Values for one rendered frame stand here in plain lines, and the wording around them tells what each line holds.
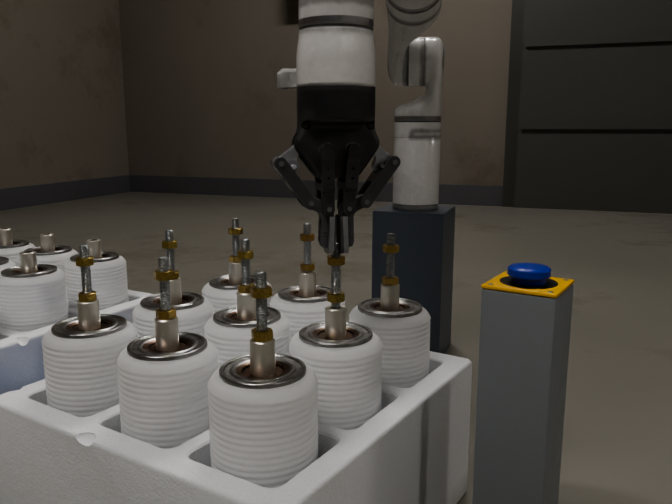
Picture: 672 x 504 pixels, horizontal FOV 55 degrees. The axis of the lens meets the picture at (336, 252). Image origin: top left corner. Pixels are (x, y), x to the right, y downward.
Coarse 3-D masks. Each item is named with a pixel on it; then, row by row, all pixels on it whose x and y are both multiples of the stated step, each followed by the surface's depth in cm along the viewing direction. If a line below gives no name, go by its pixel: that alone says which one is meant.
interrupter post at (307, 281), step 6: (300, 276) 81; (306, 276) 80; (312, 276) 80; (300, 282) 81; (306, 282) 80; (312, 282) 81; (300, 288) 81; (306, 288) 80; (312, 288) 81; (300, 294) 81; (306, 294) 81; (312, 294) 81
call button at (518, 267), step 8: (512, 264) 62; (520, 264) 62; (528, 264) 62; (536, 264) 62; (512, 272) 61; (520, 272) 60; (528, 272) 60; (536, 272) 60; (544, 272) 60; (512, 280) 62; (520, 280) 60; (528, 280) 60; (536, 280) 60; (544, 280) 60
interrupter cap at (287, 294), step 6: (288, 288) 84; (294, 288) 84; (318, 288) 84; (324, 288) 84; (330, 288) 83; (282, 294) 81; (288, 294) 81; (294, 294) 82; (318, 294) 82; (324, 294) 81; (288, 300) 79; (294, 300) 78; (300, 300) 78; (306, 300) 78; (312, 300) 78; (318, 300) 78; (324, 300) 79
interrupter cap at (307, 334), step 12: (312, 324) 68; (324, 324) 69; (348, 324) 69; (360, 324) 68; (300, 336) 64; (312, 336) 64; (324, 336) 66; (348, 336) 66; (360, 336) 64; (372, 336) 65
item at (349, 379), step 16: (304, 352) 62; (320, 352) 62; (336, 352) 62; (352, 352) 62; (368, 352) 63; (320, 368) 62; (336, 368) 62; (352, 368) 62; (368, 368) 63; (320, 384) 62; (336, 384) 62; (352, 384) 62; (368, 384) 63; (320, 400) 62; (336, 400) 62; (352, 400) 62; (368, 400) 63; (320, 416) 63; (336, 416) 62; (352, 416) 63; (368, 416) 64
